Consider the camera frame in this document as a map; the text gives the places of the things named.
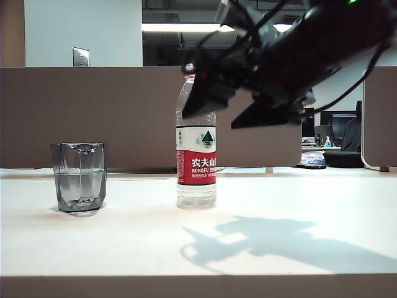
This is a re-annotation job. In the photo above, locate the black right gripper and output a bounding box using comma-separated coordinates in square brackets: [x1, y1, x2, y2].
[181, 30, 316, 130]

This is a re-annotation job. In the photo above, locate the clear water bottle red label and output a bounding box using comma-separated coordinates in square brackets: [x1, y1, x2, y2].
[176, 63, 217, 210]

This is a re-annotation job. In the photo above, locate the grey faceted glass mug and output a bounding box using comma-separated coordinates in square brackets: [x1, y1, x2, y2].
[50, 142, 108, 214]

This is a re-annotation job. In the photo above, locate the black sign with numeral two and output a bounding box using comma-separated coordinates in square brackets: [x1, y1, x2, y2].
[302, 108, 316, 138]

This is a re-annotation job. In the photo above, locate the blue patterned cloth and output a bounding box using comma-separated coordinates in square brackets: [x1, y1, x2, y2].
[298, 151, 328, 170]

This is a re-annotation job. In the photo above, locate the long ceiling light strip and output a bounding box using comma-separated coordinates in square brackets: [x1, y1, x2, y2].
[141, 22, 294, 34]

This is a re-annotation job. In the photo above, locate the black computer monitor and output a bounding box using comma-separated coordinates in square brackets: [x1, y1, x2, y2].
[320, 110, 358, 147]

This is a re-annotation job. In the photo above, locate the wide brown desk partition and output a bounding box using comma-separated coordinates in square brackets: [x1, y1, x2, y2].
[0, 66, 303, 170]

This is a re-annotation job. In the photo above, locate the dark round cushion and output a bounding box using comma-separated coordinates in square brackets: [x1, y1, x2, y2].
[322, 150, 364, 169]

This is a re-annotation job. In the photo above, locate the seated person in dark clothes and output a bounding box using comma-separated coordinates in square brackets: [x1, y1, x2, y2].
[341, 99, 364, 153]

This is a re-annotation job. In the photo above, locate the narrow brown desk partition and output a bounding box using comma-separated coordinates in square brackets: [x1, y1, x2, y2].
[361, 66, 397, 170]

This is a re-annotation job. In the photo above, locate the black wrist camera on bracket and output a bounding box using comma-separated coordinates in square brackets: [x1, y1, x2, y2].
[216, 0, 280, 40]

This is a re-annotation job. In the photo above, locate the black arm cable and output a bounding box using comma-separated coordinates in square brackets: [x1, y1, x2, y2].
[313, 40, 392, 113]

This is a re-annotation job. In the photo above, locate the metal wall switch plate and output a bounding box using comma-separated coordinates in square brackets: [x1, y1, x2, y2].
[72, 46, 91, 66]

